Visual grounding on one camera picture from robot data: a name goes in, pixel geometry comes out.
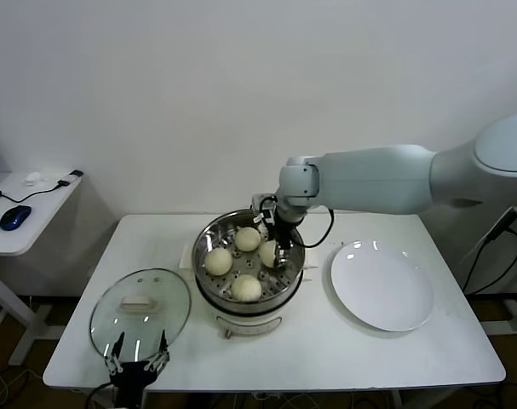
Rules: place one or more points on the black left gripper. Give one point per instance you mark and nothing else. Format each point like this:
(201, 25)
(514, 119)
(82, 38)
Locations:
(132, 375)

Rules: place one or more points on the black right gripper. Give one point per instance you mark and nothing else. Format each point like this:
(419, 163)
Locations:
(285, 234)

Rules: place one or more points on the white steamed baozi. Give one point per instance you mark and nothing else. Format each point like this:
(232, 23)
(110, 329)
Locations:
(218, 261)
(245, 288)
(267, 253)
(247, 238)

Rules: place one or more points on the round glass pot lid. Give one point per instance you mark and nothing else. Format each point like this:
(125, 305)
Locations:
(168, 298)

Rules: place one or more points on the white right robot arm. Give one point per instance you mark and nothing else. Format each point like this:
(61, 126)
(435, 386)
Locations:
(369, 183)

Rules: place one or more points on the stainless steel steamer basket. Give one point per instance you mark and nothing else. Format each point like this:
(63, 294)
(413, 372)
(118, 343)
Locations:
(249, 304)

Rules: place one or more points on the cream electric cooker pot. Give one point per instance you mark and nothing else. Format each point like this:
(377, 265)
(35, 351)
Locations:
(249, 321)

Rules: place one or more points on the white oval plate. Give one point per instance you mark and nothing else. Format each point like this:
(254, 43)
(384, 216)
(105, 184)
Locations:
(381, 285)

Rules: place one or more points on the white side desk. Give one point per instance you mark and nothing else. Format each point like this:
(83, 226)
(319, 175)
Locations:
(36, 213)

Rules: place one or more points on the blue computer mouse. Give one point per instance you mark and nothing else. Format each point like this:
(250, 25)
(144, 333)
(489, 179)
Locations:
(14, 218)

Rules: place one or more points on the small black white adapter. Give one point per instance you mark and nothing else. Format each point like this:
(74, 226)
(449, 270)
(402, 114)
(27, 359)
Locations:
(76, 175)

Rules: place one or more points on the small white crumpled object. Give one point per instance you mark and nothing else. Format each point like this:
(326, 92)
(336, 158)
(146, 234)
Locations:
(33, 179)

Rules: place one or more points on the black power adapter bar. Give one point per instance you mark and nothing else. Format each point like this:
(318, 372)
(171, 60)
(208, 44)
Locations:
(503, 223)

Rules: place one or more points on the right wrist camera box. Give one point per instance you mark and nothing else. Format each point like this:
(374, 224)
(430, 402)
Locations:
(264, 211)

